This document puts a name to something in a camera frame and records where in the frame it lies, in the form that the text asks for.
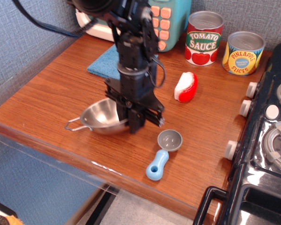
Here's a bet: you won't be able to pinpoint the silver metal bowl with handles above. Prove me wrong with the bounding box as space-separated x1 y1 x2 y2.
65 98 129 135

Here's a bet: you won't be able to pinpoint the teal toy microwave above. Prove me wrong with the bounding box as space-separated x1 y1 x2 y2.
75 0 192 52

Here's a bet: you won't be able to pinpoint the pineapple slices toy can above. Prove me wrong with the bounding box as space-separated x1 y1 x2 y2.
222 31 266 76

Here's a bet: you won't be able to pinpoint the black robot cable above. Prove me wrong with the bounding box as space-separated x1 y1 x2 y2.
12 0 167 89

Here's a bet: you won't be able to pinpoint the blue folded cloth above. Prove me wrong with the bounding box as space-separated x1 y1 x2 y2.
87 44 159 81

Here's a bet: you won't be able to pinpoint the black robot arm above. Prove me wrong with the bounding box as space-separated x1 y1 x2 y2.
67 0 164 134

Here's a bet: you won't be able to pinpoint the red white toy apple slice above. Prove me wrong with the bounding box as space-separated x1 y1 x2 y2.
174 72 198 102

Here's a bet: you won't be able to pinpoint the blue handled grey scoop spoon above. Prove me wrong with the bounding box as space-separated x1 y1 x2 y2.
146 129 183 181

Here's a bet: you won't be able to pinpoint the black toy stove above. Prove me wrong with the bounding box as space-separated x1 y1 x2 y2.
193 43 281 225

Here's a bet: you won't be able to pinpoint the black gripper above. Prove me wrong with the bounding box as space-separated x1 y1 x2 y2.
105 70 164 134

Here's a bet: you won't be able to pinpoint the tomato sauce toy can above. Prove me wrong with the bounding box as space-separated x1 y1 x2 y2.
185 11 224 66

